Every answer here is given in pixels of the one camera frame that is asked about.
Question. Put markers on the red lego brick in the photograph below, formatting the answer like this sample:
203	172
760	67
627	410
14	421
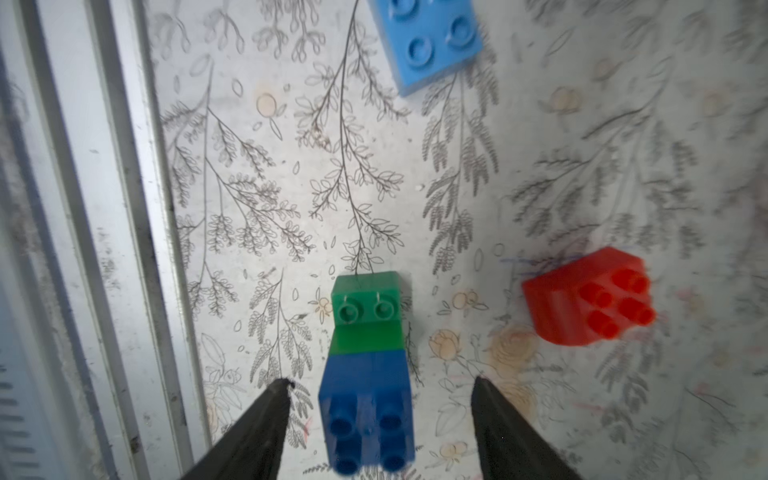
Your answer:
597	297

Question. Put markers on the green square lego brick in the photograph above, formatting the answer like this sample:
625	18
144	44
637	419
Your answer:
367	313

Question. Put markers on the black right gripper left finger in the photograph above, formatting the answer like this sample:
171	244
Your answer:
252	448

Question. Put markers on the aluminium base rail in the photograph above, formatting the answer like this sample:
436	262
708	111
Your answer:
81	86

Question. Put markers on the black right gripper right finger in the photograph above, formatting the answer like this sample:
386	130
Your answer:
509	448

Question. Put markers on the long light blue lego brick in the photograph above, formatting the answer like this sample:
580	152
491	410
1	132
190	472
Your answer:
425	40

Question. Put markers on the dark blue square lego brick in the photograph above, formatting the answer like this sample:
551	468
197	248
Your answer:
366	407

